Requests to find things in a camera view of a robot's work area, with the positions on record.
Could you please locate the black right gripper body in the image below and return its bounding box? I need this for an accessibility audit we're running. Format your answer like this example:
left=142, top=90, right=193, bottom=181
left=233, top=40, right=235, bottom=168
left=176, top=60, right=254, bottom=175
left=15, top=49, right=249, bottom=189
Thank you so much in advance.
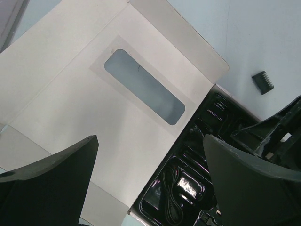
left=231, top=96, right=301, bottom=162

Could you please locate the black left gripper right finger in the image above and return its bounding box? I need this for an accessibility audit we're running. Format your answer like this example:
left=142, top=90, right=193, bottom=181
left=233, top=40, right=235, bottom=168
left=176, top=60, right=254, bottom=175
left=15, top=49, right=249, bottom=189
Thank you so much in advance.
left=203, top=135, right=301, bottom=226

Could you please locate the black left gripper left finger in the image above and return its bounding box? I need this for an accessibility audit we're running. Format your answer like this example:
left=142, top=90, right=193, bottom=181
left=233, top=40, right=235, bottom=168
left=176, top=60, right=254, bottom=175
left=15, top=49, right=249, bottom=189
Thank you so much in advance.
left=0, top=135, right=98, bottom=226

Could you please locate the black clipper guard comb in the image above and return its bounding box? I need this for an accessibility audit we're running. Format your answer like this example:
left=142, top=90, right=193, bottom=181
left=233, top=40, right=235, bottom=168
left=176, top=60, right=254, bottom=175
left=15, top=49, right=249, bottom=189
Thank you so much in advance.
left=252, top=71, right=274, bottom=95

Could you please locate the black power cable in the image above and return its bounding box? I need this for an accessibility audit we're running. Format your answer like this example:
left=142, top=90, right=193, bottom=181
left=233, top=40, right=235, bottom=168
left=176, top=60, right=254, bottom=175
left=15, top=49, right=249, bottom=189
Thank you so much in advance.
left=161, top=168, right=186, bottom=223

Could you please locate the white box with black tray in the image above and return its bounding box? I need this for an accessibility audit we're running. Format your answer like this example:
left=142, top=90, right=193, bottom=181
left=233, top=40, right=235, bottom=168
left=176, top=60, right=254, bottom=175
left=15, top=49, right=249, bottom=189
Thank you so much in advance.
left=0, top=0, right=261, bottom=226

